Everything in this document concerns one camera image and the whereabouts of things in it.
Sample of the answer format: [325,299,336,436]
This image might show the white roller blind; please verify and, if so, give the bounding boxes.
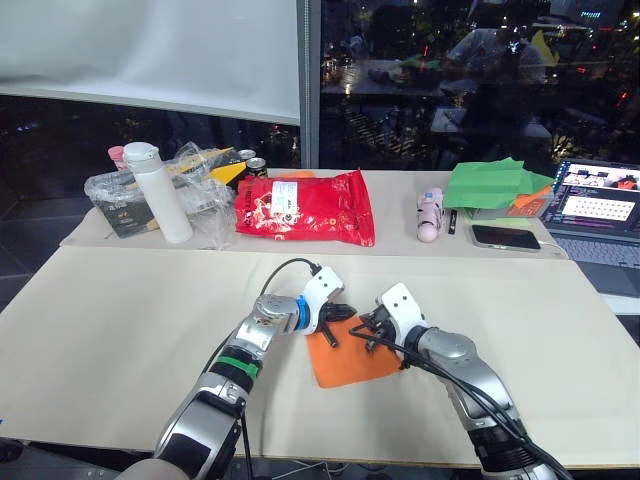
[0,0,307,127]

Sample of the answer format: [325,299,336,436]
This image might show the clear plastic bag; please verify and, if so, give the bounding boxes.
[158,141,240,250]

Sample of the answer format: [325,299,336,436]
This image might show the orange paper stack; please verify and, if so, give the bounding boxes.
[503,185,556,218]

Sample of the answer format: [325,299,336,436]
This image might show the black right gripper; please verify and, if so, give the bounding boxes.
[349,304,401,355]

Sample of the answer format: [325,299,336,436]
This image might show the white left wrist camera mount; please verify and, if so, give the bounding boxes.
[298,266,347,336]

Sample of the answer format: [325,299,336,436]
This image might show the black tub in plastic wrap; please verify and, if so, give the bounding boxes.
[83,170,162,240]

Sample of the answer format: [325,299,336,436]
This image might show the dark smartphone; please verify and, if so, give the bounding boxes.
[470,223,543,253]

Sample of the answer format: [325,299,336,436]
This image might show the thin white cord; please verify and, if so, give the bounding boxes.
[281,458,347,475]

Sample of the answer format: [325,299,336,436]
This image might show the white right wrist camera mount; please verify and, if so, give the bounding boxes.
[374,282,429,362]

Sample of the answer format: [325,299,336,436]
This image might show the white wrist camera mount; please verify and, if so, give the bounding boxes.
[374,282,429,362]
[298,266,347,336]

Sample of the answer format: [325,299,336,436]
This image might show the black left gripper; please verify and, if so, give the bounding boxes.
[318,298,358,349]

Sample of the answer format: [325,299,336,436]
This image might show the red snack bag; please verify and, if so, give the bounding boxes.
[233,169,377,248]

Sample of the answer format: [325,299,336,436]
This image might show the white thermos bottle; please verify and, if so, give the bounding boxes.
[122,141,195,245]

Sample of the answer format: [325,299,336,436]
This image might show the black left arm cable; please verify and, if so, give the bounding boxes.
[201,257,324,381]

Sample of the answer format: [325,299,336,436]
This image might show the yellow and black box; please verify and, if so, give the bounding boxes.
[168,146,249,192]

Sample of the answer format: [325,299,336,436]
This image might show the open laptop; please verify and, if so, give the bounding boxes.
[538,158,640,317]

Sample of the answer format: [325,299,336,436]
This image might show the pink and white handheld fan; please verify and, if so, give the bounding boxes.
[415,186,447,243]

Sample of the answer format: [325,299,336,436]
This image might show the brown rounded shape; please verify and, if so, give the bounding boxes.
[121,456,192,480]

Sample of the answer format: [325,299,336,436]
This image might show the green paper sheets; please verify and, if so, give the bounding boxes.
[443,156,557,211]

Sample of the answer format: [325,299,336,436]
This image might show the orange paper sheet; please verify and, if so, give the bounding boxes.
[305,314,410,389]

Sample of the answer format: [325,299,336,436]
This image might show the grey window post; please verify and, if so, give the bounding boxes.
[298,0,323,170]

